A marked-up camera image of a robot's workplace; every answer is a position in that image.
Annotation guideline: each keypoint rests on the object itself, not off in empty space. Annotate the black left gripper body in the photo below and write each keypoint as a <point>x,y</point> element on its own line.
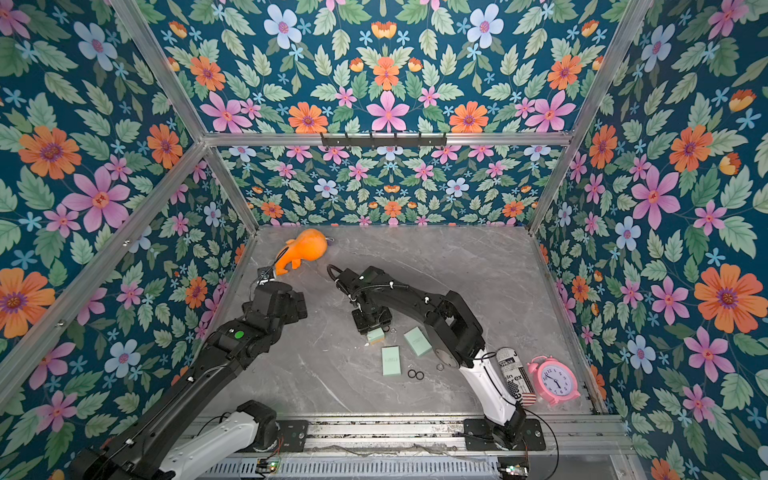
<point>292,314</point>

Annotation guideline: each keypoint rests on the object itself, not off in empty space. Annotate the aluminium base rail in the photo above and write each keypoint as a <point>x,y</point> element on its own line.
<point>549,435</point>

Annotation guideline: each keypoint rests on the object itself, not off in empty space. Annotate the mint green box lid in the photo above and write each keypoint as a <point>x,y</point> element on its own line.
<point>391,364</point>

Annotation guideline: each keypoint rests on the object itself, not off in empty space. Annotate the pink alarm clock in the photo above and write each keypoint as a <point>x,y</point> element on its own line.
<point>553,380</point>

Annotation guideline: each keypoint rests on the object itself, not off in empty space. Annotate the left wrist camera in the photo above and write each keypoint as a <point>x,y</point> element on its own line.
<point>265,274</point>

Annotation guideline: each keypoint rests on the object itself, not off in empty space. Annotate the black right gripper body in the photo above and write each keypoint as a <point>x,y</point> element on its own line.
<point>371,318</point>

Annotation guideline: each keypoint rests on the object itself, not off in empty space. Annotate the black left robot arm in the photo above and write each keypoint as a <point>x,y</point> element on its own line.
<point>145,450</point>

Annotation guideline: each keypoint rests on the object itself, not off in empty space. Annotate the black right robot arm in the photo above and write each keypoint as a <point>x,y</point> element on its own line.
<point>452,330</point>

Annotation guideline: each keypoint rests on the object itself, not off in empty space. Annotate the black hook rail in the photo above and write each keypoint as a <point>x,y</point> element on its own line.
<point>370,140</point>

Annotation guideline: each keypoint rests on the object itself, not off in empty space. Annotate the orange plush toy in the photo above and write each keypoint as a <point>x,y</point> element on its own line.
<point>309,245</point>

